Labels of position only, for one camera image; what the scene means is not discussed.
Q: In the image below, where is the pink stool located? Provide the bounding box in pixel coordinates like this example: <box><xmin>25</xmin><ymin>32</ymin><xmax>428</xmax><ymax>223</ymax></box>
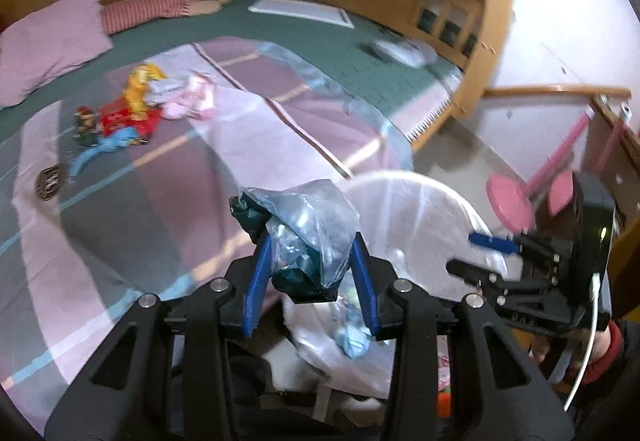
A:
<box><xmin>486</xmin><ymin>103</ymin><xmax>639</xmax><ymax>233</ymax></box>

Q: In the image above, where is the pink wrapper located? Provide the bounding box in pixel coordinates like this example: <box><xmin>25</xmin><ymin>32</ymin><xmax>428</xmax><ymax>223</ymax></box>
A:
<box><xmin>160</xmin><ymin>74</ymin><xmax>216</xmax><ymax>120</ymax></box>

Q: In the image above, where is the white plastic trash bag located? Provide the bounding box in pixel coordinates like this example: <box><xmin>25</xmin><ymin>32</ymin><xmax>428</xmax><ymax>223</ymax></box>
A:
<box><xmin>283</xmin><ymin>170</ymin><xmax>508</xmax><ymax>399</ymax></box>

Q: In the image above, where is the striped plush doll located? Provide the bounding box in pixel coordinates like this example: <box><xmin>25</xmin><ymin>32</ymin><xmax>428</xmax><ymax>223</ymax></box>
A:
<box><xmin>101</xmin><ymin>0</ymin><xmax>232</xmax><ymax>35</ymax></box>

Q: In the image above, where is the yellow chip bag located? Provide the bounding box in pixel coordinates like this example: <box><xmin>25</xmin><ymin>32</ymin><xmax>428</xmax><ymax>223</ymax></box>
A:
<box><xmin>122</xmin><ymin>63</ymin><xmax>167</xmax><ymax>122</ymax></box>

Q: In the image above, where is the clear plastic bag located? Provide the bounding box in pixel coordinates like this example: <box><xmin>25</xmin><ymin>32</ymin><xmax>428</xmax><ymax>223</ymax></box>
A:
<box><xmin>229</xmin><ymin>179</ymin><xmax>360</xmax><ymax>303</ymax></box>

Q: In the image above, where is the white handheld device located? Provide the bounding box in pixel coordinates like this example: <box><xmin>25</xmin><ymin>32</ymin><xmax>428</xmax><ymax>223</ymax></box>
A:
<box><xmin>372</xmin><ymin>39</ymin><xmax>438</xmax><ymax>68</ymax></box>

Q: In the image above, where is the light blue cloth rag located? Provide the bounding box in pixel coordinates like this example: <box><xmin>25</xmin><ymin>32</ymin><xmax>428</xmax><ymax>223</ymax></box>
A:
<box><xmin>68</xmin><ymin>127</ymin><xmax>140</xmax><ymax>179</ymax></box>

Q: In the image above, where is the pink plaid blanket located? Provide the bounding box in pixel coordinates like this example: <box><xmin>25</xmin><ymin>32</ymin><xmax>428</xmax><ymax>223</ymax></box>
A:
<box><xmin>1</xmin><ymin>37</ymin><xmax>412</xmax><ymax>429</ymax></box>

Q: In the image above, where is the green bed mat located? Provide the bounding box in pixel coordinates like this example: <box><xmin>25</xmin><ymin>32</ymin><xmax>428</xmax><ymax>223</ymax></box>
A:
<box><xmin>1</xmin><ymin>0</ymin><xmax>462</xmax><ymax>139</ymax></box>

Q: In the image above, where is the pink pillow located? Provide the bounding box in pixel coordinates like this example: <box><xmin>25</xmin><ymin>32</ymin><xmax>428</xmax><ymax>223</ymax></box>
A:
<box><xmin>0</xmin><ymin>0</ymin><xmax>112</xmax><ymax>109</ymax></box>

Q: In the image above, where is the red snack wrapper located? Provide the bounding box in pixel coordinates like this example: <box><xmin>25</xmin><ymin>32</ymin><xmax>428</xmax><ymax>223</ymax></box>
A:
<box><xmin>98</xmin><ymin>99</ymin><xmax>162</xmax><ymax>139</ymax></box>

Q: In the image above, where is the dark green snack bag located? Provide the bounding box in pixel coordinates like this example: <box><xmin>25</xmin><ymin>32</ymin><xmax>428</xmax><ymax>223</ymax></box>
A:
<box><xmin>74</xmin><ymin>106</ymin><xmax>100</xmax><ymax>146</ymax></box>

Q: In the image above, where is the white tissue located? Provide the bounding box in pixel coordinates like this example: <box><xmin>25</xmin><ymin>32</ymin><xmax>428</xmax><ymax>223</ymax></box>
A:
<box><xmin>144</xmin><ymin>78</ymin><xmax>184</xmax><ymax>105</ymax></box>

